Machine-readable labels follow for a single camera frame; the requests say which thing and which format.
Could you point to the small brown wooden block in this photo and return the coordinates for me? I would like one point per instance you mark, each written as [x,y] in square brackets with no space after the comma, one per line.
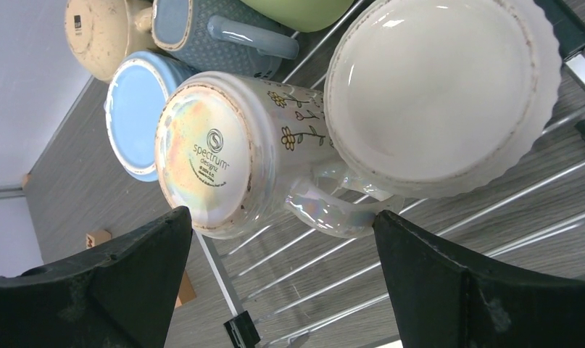
[186,291]

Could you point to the light green mug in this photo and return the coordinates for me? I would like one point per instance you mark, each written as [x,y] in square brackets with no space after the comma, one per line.
[305,16]

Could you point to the white fluted bowl cup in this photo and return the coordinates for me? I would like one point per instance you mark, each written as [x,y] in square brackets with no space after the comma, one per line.
[429,99]

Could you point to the patterned wooden cube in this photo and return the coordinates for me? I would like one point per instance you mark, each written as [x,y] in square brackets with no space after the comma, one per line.
[96,238]

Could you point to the light blue mug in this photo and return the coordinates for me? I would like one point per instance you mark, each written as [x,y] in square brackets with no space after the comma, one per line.
[135,99]

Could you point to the grey patterned mug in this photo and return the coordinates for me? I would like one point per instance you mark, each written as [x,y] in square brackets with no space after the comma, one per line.
[225,36]

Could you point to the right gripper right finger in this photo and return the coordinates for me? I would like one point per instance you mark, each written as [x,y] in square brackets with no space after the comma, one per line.
[445,295]

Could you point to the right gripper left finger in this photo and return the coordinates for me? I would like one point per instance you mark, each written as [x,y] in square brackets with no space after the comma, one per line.
[121,293]

